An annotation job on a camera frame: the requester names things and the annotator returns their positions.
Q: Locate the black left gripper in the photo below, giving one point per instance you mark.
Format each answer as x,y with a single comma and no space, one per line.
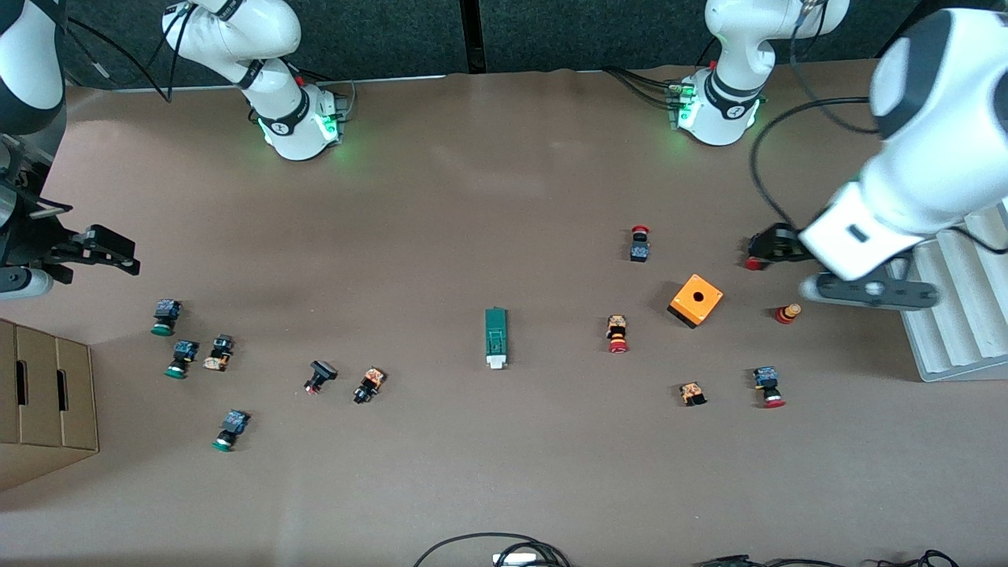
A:
778,244

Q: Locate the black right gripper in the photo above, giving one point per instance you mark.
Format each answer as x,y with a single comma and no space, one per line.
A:
33,240

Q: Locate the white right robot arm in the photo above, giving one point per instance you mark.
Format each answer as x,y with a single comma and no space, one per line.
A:
268,47

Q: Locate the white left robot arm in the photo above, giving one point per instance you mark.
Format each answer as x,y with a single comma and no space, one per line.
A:
929,157

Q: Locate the red yellow mushroom button head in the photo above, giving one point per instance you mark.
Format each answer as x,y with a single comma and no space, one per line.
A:
787,313

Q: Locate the red pushbutton with blue block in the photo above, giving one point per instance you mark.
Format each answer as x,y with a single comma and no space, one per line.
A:
754,264
768,386

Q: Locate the green pushbutton with blue block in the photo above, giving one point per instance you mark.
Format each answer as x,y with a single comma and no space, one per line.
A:
182,357
165,315
231,429

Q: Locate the white ridged plastic tray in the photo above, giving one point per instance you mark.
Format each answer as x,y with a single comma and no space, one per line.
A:
961,339

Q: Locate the brown cardboard box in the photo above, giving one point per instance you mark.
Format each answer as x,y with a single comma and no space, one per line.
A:
47,394

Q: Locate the red pushbutton with black block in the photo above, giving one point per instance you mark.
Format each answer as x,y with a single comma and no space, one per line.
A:
639,246

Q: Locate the orange black contact block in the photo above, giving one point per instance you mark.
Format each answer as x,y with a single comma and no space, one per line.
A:
692,393

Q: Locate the red pushbutton with orange block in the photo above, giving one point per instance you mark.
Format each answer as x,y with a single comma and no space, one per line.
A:
617,334

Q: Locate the black square button red base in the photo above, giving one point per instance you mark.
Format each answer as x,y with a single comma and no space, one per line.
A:
320,375

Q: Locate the black pushbutton with orange block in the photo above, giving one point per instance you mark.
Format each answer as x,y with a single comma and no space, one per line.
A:
368,384

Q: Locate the black connector device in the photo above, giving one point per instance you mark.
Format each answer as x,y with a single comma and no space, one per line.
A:
724,561

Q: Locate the brown paper table cover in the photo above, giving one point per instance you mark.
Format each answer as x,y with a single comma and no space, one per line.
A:
504,457

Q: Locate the white plug adapter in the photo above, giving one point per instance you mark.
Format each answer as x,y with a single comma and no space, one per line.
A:
516,560

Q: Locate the orange button enclosure box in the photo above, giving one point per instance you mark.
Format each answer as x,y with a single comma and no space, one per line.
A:
696,299

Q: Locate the beige black switch block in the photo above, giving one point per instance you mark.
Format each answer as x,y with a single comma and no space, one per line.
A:
219,352

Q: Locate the black vertical post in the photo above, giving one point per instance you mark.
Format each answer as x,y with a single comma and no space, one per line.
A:
471,31

